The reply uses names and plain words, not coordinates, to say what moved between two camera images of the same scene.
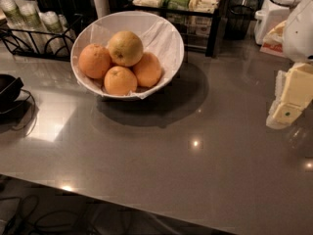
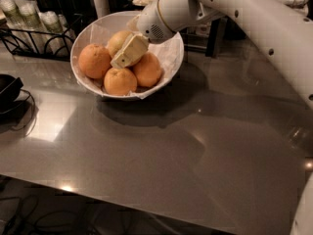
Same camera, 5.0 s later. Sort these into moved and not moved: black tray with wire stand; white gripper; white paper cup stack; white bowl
Moved: white gripper
Not moved: white paper cup stack; black tray with wire stand; white bowl
